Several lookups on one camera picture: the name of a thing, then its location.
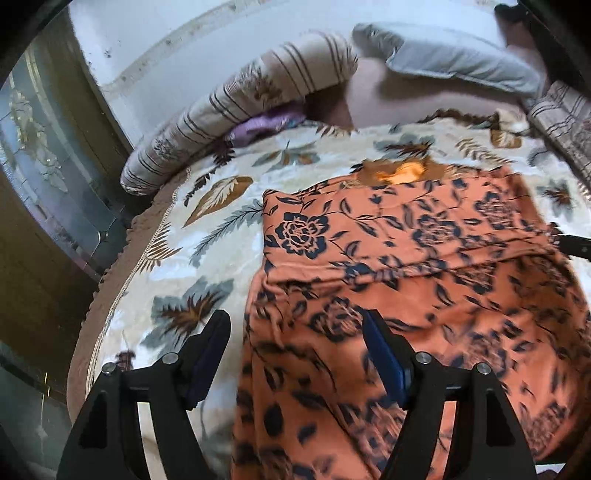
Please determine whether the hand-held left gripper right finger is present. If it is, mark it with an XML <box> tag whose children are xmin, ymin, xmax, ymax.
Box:
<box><xmin>362</xmin><ymin>309</ymin><xmax>539</xmax><ymax>480</ymax></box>

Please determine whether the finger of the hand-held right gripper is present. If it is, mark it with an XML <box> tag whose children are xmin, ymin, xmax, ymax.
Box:
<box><xmin>549</xmin><ymin>224</ymin><xmax>591</xmax><ymax>260</ymax></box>

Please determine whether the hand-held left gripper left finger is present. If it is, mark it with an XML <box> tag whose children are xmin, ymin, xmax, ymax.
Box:
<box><xmin>60</xmin><ymin>309</ymin><xmax>231</xmax><ymax>480</ymax></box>

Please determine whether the orange floral garment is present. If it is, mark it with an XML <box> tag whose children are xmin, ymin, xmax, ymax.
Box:
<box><xmin>231</xmin><ymin>162</ymin><xmax>591</xmax><ymax>480</ymax></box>

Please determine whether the leaf printed blanket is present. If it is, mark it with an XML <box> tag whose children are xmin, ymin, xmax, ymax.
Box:
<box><xmin>68</xmin><ymin>108</ymin><xmax>591</xmax><ymax>480</ymax></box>

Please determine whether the striped plaid pillow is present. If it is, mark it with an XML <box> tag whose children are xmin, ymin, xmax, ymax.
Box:
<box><xmin>526</xmin><ymin>80</ymin><xmax>591</xmax><ymax>185</ymax></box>

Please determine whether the grey pillow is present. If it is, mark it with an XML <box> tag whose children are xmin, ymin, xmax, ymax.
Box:
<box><xmin>352</xmin><ymin>22</ymin><xmax>546</xmax><ymax>97</ymax></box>

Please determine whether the pink bed sheet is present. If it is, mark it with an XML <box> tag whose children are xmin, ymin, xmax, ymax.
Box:
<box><xmin>305</xmin><ymin>55</ymin><xmax>532</xmax><ymax>130</ymax></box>

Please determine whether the purple cloth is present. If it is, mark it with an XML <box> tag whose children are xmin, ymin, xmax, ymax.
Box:
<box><xmin>228</xmin><ymin>105</ymin><xmax>306</xmax><ymax>144</ymax></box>

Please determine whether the wardrobe with glass door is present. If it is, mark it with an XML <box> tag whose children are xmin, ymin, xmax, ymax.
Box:
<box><xmin>0</xmin><ymin>41</ymin><xmax>136</xmax><ymax>480</ymax></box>

